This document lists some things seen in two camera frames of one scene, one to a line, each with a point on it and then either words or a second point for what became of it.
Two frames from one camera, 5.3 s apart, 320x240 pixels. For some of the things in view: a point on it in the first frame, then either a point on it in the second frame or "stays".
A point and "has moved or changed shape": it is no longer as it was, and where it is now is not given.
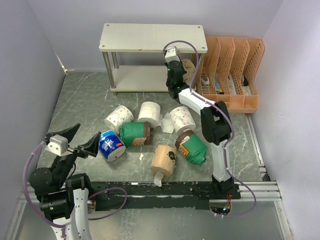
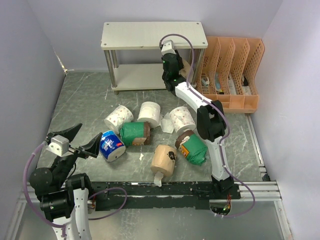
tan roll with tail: [163, 162] stays
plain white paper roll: [150, 112] stays
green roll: [137, 133] stays
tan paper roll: [189, 67] has moved or changed shape
